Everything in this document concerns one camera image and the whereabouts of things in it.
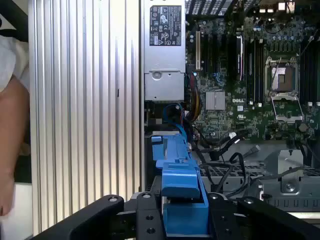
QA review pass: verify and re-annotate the CPU socket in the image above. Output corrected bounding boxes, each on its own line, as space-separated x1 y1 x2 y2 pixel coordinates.
264 56 301 97

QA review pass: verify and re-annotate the red yellow wire bundle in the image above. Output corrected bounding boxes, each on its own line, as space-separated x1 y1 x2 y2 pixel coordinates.
189 71 201 121

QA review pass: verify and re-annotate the person white shirt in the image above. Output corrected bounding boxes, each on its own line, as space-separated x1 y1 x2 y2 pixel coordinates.
0 34 31 94

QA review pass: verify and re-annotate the black wire white connector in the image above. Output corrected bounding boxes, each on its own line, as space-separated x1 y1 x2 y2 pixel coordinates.
199 130 250 151

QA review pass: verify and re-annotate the silver chipset heatsink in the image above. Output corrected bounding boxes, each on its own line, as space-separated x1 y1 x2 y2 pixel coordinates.
205 91 226 112

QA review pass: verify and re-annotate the metal socket cover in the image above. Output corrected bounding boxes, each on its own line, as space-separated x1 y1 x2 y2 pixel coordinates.
270 93 305 124

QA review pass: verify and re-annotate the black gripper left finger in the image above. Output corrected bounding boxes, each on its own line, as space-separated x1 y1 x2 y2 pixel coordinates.
31 191 168 240

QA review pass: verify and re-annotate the green motherboard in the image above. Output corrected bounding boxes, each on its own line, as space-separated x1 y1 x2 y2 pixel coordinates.
186 0 320 141

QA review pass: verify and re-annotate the silver power supply unit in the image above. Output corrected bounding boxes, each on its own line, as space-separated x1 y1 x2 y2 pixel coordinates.
143 0 187 102

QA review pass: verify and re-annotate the black RAM slot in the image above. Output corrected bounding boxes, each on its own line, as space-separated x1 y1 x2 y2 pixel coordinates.
246 39 254 106
299 41 309 106
309 41 320 107
255 39 264 106

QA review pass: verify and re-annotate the blue disk wire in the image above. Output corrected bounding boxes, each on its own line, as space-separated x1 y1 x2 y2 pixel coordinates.
162 102 188 141

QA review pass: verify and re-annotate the black disk wire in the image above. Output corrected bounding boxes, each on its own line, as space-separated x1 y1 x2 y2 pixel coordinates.
199 151 253 199

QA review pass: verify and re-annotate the silver drive bracket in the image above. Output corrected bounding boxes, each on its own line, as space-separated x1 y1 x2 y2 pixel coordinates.
260 149 308 201

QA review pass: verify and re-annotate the white expansion slot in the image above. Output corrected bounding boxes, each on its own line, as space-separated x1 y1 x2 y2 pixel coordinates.
195 30 202 72

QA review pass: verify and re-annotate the blue disk carrier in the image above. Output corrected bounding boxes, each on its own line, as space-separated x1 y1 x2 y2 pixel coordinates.
150 133 210 238

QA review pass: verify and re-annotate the thin locking lever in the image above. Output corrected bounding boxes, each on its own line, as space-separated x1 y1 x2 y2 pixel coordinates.
271 57 284 85
298 35 316 56

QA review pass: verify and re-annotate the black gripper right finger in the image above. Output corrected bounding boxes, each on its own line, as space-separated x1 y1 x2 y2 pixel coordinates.
207 192 320 240

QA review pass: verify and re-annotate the black open PC case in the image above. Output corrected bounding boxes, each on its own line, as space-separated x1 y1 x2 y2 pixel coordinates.
139 0 320 215

